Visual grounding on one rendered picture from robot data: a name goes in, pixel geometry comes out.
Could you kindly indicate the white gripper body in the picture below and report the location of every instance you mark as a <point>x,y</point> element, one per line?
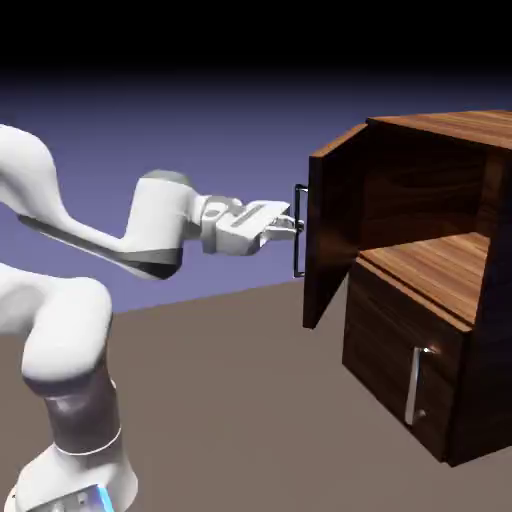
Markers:
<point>244,230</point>

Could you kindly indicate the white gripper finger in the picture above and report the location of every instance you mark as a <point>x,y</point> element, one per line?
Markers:
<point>280,234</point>
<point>284,220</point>

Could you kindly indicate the dark wood hinged door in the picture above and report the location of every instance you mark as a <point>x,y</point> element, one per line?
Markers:
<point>332,232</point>

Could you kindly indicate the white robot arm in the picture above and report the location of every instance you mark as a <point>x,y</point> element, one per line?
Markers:
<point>64,320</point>

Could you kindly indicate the dark wood cabinet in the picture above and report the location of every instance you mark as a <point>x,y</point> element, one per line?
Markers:
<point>440,280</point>

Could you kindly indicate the dark wood lower door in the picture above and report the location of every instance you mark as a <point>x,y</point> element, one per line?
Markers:
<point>392,360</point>

